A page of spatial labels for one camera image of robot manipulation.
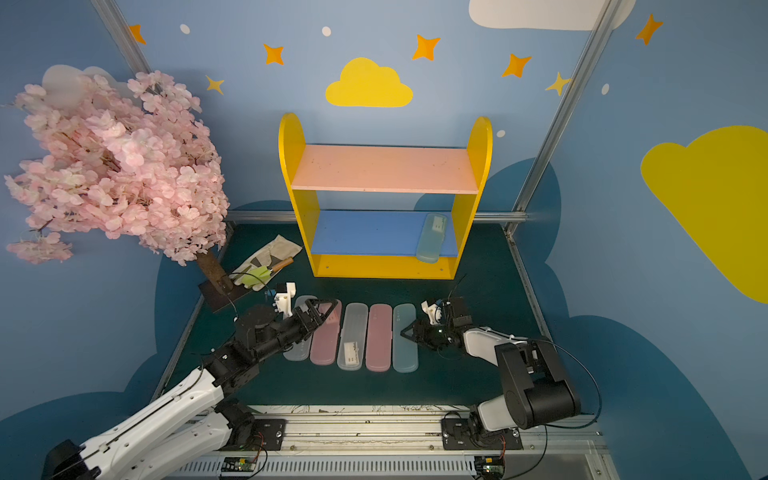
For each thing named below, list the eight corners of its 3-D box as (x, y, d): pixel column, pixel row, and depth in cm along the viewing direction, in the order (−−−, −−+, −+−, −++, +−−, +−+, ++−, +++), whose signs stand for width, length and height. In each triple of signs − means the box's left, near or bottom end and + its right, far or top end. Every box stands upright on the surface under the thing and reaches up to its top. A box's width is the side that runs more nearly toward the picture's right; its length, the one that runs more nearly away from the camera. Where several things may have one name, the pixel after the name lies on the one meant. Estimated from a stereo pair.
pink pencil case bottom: (366, 371, 87) (365, 368, 85) (368, 308, 101) (368, 304, 99) (392, 371, 88) (393, 368, 86) (392, 308, 101) (392, 304, 99)
